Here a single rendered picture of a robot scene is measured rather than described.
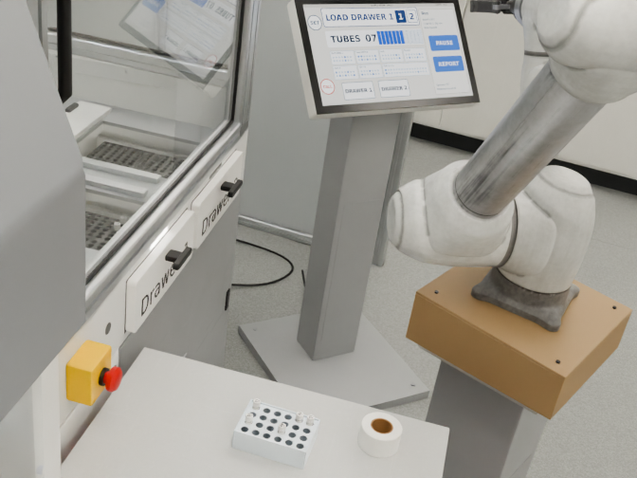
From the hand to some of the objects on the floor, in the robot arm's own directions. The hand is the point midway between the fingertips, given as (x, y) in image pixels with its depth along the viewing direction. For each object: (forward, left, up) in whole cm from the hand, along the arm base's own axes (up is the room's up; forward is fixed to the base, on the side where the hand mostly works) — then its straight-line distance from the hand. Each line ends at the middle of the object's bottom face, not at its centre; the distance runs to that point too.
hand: (507, 2), depth 194 cm
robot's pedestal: (-34, +40, -131) cm, 141 cm away
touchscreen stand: (+28, -17, -133) cm, 137 cm away
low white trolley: (-14, +112, -132) cm, 174 cm away
